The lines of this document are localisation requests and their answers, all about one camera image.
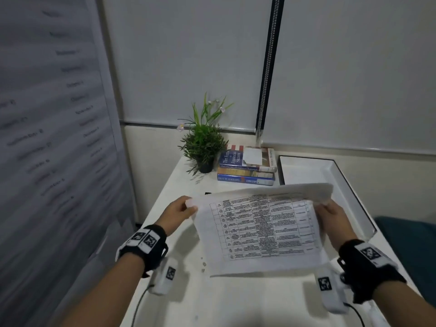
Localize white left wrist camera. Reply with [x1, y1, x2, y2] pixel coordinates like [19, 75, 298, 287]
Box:
[149, 257, 180, 297]

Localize person's right forearm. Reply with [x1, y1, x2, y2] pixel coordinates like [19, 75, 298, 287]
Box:
[371, 278, 436, 327]

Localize person's left hand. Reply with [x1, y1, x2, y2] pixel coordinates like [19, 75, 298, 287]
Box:
[155, 196, 198, 237]

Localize black left wrist strap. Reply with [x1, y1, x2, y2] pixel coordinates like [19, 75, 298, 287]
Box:
[115, 224, 169, 278]

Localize white printed wall board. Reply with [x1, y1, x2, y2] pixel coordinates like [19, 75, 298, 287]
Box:
[0, 0, 137, 327]

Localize person's right hand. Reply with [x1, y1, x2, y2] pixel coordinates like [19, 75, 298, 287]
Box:
[314, 201, 359, 252]

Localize black left camera cable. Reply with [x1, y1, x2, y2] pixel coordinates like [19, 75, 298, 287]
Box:
[131, 285, 154, 327]

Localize black wrist strap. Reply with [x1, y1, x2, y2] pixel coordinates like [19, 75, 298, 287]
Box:
[115, 224, 169, 278]
[337, 239, 408, 305]

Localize person's left forearm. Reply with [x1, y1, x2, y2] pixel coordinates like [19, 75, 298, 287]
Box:
[59, 249, 148, 327]

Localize black right wrist strap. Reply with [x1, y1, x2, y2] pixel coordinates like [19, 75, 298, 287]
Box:
[337, 239, 408, 305]

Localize printed table paper sheet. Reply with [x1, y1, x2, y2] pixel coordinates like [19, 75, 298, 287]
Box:
[185, 183, 334, 278]

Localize black camera cable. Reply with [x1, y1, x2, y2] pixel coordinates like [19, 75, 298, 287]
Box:
[342, 302, 367, 327]
[131, 285, 154, 327]

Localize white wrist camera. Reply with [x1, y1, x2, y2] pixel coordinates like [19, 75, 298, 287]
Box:
[315, 263, 350, 315]
[149, 257, 180, 297]

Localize white roller blind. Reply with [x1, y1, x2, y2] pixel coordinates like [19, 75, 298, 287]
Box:
[262, 0, 436, 156]
[102, 0, 274, 134]

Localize blue and red cover book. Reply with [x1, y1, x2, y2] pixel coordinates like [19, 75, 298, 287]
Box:
[218, 144, 277, 173]

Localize green potted plant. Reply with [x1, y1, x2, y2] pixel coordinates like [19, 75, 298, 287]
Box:
[177, 92, 235, 176]

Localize blue spine book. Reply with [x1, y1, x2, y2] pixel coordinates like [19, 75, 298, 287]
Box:
[217, 173, 276, 187]

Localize orange spine book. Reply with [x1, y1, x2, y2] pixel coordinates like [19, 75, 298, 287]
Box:
[217, 166, 275, 181]

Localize black right camera cable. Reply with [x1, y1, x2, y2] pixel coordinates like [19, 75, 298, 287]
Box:
[342, 302, 367, 327]

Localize white note card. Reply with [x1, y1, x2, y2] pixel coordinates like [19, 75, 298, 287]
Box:
[242, 148, 263, 166]

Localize teal chair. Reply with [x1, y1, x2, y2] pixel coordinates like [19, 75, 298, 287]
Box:
[374, 216, 436, 307]

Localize white tray with black rim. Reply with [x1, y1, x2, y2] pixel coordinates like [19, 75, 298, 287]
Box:
[277, 155, 378, 240]

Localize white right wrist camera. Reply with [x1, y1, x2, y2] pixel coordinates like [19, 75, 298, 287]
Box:
[315, 263, 350, 315]

